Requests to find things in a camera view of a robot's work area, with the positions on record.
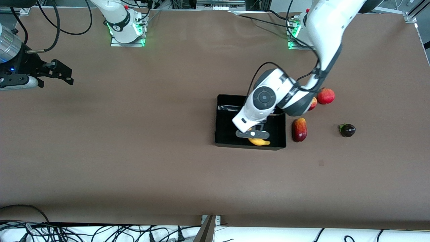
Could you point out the red pomegranate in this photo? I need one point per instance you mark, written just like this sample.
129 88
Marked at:
326 96

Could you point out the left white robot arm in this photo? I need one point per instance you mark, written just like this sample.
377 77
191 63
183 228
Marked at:
329 27

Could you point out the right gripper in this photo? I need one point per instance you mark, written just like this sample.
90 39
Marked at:
27 63

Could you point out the aluminium frame profile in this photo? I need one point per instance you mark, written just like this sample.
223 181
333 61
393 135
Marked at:
13 10
415 11

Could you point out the red yellow apple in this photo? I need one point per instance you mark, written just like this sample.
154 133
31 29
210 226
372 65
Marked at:
314 104

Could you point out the black plastic box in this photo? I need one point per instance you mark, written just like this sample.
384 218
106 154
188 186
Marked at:
225 134

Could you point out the silver metal bracket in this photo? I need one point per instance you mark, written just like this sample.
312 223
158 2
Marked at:
217 220

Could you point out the dark angled post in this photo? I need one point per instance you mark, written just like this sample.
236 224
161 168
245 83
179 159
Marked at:
205 233

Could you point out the red yellow mango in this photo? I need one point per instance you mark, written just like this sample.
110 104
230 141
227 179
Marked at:
300 131

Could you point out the brown table cover sheet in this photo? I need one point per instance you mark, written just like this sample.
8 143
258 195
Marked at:
134 168

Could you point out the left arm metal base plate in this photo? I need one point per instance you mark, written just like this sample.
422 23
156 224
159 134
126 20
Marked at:
291 46

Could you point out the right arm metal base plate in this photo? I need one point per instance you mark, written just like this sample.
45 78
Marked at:
134 43

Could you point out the dark purple eggplant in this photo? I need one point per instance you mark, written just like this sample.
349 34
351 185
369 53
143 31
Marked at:
348 130

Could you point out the white power strip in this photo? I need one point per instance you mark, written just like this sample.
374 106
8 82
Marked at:
220 5

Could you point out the yellow banana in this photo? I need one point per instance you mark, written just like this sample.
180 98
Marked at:
258 142

